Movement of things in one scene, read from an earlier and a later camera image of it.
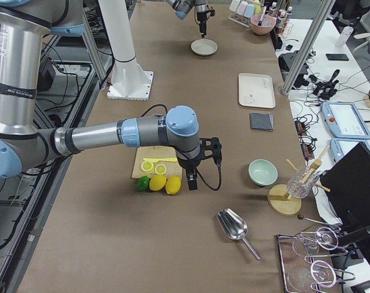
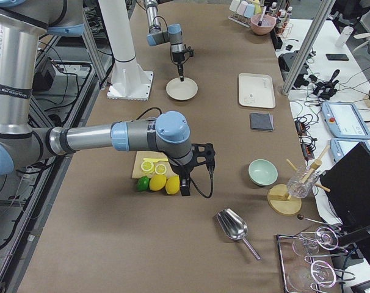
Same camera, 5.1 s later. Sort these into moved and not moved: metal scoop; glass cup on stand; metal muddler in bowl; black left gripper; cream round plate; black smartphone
Moved: cream round plate; black left gripper
Not moved: black smartphone; glass cup on stand; metal scoop; metal muddler in bowl
